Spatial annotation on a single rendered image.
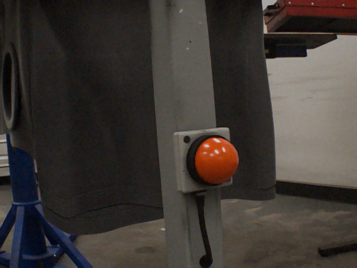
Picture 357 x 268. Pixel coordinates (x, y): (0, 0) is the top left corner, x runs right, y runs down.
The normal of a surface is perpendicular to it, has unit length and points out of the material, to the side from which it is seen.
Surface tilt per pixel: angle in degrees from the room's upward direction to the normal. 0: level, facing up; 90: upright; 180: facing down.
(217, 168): 100
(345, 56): 90
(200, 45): 90
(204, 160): 81
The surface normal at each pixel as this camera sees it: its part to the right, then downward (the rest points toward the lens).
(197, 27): 0.49, 0.01
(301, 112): -0.87, 0.09
